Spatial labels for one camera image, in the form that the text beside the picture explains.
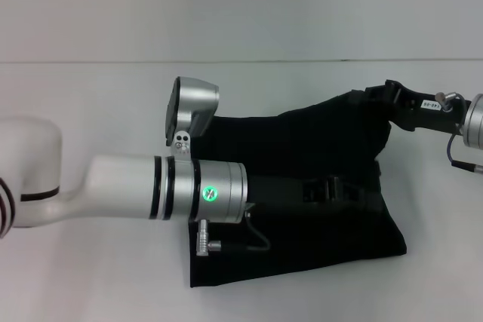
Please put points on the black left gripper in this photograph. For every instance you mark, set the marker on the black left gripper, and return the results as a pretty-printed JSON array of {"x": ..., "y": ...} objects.
[{"x": 287, "y": 194}]

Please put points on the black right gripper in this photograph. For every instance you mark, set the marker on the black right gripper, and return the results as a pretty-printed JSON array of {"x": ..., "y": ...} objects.
[{"x": 426, "y": 111}]

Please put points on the black shirt with FREE print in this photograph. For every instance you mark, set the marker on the black shirt with FREE print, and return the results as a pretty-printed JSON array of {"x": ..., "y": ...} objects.
[{"x": 302, "y": 243}]

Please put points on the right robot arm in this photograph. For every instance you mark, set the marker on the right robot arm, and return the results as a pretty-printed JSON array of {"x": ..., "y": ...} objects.
[{"x": 474, "y": 120}]

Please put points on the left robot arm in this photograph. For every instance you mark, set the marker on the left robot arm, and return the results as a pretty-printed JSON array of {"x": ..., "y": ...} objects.
[{"x": 113, "y": 186}]

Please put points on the silver plug on right gripper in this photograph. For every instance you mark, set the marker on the silver plug on right gripper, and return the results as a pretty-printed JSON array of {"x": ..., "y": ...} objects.
[{"x": 445, "y": 96}]

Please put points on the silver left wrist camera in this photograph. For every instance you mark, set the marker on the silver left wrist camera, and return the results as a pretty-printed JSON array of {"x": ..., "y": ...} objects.
[{"x": 192, "y": 107}]

